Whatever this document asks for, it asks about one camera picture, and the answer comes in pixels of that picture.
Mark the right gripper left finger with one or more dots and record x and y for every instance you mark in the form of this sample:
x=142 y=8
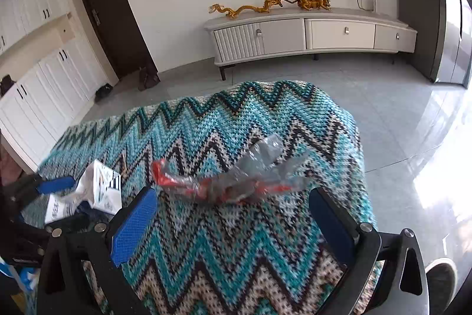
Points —
x=129 y=225

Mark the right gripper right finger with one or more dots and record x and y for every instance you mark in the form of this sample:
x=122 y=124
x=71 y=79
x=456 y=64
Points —
x=337 y=226

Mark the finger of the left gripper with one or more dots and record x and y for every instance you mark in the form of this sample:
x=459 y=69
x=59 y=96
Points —
x=54 y=185

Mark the white blue tissue pack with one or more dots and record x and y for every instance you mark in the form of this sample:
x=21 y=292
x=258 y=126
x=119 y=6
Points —
x=99 y=186

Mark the white TV cabinet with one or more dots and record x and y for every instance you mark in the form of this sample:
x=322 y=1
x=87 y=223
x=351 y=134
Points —
x=294 y=32

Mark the grey steel refrigerator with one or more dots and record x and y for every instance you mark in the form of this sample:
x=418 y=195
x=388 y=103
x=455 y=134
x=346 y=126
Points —
x=443 y=44

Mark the white wall cupboards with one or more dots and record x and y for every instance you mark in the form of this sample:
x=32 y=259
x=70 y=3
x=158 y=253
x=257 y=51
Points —
x=55 y=71

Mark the white router on cabinet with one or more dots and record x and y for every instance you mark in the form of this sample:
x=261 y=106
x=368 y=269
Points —
x=371 y=5

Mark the golden dragon figurine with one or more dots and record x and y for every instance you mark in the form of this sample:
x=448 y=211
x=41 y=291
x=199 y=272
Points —
x=234 y=13

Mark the brown shoes by door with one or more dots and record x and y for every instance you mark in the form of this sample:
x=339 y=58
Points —
x=147 y=79

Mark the dark wooden door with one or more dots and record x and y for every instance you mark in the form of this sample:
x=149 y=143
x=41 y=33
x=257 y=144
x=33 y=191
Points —
x=119 y=35

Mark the clear red plastic wrapper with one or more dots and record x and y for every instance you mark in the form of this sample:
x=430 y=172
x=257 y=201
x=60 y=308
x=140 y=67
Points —
x=254 y=177

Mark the grey shoe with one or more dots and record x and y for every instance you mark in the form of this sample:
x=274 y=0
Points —
x=441 y=277

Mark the teal zigzag knit rug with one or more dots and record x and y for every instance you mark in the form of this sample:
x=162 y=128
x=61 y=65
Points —
x=238 y=237

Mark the golden tiger figurine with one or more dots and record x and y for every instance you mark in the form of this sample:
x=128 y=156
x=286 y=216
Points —
x=311 y=4

